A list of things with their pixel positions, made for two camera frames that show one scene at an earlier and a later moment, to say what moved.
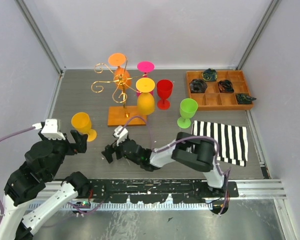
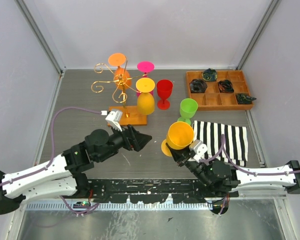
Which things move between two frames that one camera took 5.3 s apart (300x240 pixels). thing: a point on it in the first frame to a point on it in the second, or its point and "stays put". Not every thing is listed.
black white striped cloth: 232,140 stays put
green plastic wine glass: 188,107 stays put
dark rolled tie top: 210,75 stays put
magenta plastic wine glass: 145,67 stays put
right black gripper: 109,150 to 182,155
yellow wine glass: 81,122 to 180,135
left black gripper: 81,145 to 140,139
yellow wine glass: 145,102 stays put
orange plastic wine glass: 122,77 stays put
